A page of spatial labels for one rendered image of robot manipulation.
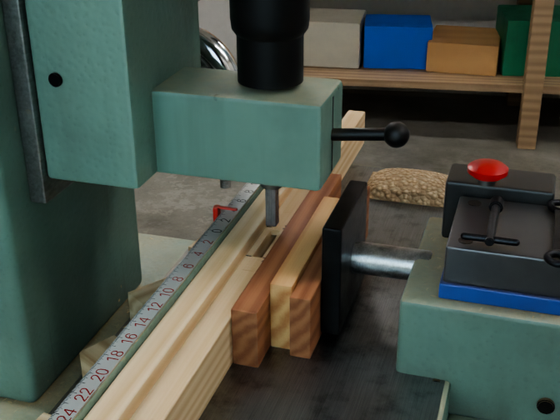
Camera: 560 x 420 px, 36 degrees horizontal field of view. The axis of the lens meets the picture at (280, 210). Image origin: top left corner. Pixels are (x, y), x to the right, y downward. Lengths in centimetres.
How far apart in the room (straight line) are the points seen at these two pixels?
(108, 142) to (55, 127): 5
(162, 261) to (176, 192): 211
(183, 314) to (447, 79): 297
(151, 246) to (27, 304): 31
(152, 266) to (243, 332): 37
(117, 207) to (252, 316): 29
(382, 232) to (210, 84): 24
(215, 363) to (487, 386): 19
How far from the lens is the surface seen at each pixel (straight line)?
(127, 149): 66
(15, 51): 68
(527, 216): 64
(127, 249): 89
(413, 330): 61
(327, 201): 75
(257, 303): 62
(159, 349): 57
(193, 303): 62
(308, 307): 62
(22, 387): 78
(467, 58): 358
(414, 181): 89
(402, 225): 84
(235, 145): 66
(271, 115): 64
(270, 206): 71
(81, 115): 67
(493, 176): 65
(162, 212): 295
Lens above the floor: 127
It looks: 26 degrees down
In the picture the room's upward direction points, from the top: straight up
